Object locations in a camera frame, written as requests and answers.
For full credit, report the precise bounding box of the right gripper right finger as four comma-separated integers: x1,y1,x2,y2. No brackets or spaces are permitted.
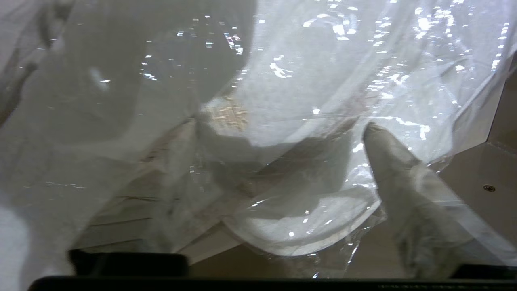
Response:
362,121,517,279

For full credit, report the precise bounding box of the clear plastic bag with white cloth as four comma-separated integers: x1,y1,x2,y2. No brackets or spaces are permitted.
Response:
0,0,517,279

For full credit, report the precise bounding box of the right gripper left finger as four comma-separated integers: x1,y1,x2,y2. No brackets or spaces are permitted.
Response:
68,117,204,278

